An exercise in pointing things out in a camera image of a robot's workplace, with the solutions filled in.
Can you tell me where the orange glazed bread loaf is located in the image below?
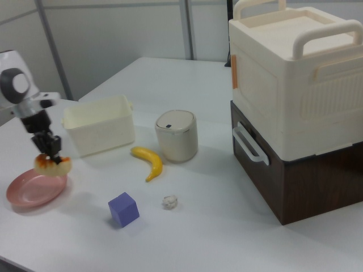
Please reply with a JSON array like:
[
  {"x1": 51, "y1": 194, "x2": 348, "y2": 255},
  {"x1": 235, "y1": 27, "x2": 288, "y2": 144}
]
[{"x1": 33, "y1": 154, "x2": 73, "y2": 177}]

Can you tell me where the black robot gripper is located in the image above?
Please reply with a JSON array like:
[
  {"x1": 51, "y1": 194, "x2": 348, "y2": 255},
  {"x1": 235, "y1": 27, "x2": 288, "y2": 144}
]
[{"x1": 21, "y1": 109, "x2": 63, "y2": 165}]

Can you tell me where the orange tape strip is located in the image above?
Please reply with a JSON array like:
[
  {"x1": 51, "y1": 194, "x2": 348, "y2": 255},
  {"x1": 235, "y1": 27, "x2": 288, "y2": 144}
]
[{"x1": 231, "y1": 54, "x2": 239, "y2": 90}]

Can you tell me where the crumpled white tissue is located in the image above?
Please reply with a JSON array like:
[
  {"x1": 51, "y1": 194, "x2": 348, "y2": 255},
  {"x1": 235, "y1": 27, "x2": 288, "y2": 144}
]
[{"x1": 162, "y1": 194, "x2": 178, "y2": 210}]

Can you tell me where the pink plate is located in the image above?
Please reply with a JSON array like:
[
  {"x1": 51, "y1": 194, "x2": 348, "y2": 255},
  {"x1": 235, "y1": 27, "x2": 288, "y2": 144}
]
[{"x1": 6, "y1": 168, "x2": 69, "y2": 210}]

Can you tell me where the cream open plastic container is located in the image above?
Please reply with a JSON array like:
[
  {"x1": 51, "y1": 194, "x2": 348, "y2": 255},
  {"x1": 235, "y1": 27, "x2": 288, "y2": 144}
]
[{"x1": 61, "y1": 95, "x2": 135, "y2": 159}]

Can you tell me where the cream storage box with handles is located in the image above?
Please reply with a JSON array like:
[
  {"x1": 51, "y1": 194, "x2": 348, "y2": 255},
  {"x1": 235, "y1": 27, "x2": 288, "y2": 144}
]
[{"x1": 228, "y1": 0, "x2": 363, "y2": 163}]

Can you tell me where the dark brown wooden cabinet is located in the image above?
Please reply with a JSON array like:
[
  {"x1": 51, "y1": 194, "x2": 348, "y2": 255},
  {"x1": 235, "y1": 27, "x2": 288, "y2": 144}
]
[{"x1": 230, "y1": 100, "x2": 363, "y2": 226}]

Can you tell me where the purple cube block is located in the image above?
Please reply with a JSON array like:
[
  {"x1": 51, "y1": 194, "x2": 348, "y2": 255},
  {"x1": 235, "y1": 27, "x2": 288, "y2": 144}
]
[{"x1": 107, "y1": 192, "x2": 141, "y2": 228}]

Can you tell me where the white cabinet drawer handle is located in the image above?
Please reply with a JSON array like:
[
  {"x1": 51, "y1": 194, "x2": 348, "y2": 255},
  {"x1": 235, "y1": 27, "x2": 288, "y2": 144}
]
[{"x1": 232, "y1": 121, "x2": 270, "y2": 165}]

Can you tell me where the small white lidded trash bin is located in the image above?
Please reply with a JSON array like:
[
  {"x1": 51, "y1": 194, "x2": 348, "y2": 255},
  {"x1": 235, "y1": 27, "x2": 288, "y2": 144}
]
[{"x1": 154, "y1": 109, "x2": 199, "y2": 164}]

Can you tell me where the yellow banana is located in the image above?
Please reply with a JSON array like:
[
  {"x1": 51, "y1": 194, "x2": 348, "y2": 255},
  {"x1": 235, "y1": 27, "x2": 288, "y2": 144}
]
[{"x1": 130, "y1": 146, "x2": 164, "y2": 183}]

